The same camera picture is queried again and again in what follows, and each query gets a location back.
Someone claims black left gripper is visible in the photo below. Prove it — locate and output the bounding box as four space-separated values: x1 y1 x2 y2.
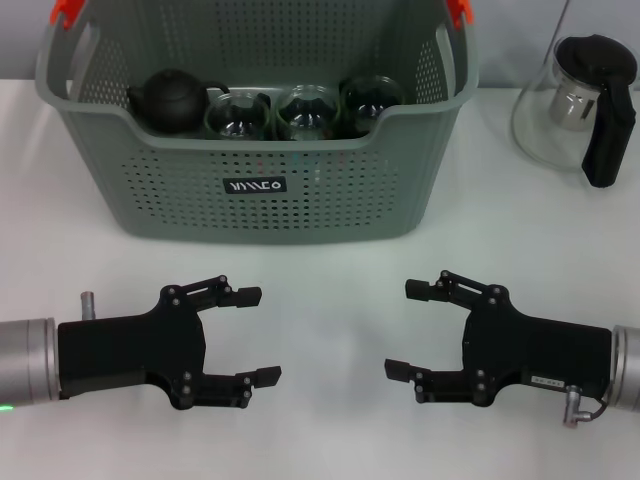
57 274 283 411

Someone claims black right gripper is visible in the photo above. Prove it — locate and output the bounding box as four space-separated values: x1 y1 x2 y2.
383 269 614 407

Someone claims glass teacup with black sleeve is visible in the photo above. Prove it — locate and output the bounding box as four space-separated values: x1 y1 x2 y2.
203 92 274 141
339 74 405 139
274 83 342 141

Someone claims grey perforated plastic storage bin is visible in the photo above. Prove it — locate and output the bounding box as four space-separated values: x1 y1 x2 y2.
34 0 481 246

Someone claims black clay teapot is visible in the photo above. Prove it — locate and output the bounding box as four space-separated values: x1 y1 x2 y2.
127 68 231 135

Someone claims right gripper cable with plug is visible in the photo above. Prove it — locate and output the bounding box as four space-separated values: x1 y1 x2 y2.
562 384 614 426

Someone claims glass pitcher with black handle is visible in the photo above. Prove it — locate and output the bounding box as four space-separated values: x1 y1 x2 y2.
510 33 639 189

